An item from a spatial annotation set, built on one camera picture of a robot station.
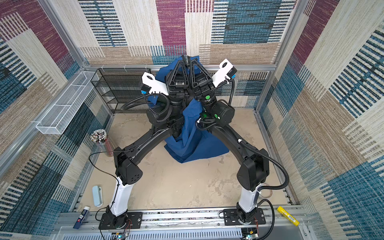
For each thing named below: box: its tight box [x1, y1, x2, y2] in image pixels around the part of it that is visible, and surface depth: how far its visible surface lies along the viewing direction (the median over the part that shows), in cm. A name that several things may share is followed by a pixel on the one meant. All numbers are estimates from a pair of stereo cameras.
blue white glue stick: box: [73, 206, 90, 230], surface depth 75 cm
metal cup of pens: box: [90, 129, 114, 157], surface depth 87 cm
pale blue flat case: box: [92, 185, 103, 207], surface depth 80 cm
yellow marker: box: [277, 206, 300, 227], surface depth 74 cm
